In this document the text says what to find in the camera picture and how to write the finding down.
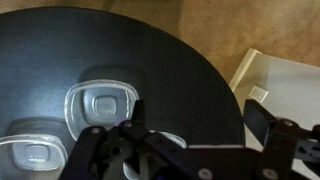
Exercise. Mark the round black table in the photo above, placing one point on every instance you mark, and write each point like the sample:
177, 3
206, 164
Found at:
166, 83

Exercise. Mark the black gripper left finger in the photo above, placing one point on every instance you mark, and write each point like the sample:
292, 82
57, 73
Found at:
110, 156

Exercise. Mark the clear plastic square bowl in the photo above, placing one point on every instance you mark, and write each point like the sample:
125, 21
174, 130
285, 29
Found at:
33, 155
105, 106
173, 138

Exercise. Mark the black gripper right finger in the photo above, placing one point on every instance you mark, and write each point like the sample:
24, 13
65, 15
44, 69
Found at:
283, 146

